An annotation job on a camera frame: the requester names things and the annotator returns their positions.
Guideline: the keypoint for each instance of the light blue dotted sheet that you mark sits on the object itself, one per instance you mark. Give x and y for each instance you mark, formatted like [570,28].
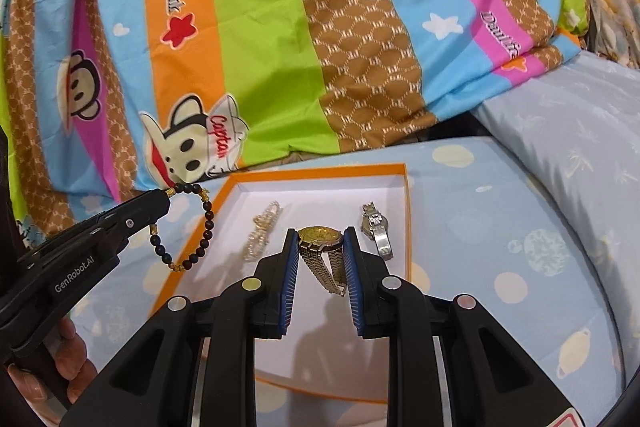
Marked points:
[475,217]

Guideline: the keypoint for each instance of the gold metal watch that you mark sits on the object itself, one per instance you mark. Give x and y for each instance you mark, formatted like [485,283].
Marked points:
[320,235]

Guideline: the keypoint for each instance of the striped cartoon printed blanket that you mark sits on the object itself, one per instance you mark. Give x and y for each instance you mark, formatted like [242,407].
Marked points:
[250,57]

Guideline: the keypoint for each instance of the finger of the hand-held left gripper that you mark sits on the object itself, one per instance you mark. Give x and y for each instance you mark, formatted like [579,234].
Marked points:
[135,212]

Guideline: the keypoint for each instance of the light blue pillow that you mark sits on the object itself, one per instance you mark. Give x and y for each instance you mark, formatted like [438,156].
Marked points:
[560,132]

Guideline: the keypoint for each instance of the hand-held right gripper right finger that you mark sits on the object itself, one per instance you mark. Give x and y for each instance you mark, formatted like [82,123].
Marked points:
[353,279]

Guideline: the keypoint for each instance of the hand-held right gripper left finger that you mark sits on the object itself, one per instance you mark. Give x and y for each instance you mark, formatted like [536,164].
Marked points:
[290,279]

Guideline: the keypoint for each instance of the person's left hand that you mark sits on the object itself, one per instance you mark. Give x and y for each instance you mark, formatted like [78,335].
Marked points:
[77,357]

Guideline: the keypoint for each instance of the orange and white box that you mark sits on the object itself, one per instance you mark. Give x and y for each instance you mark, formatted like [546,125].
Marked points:
[320,202]

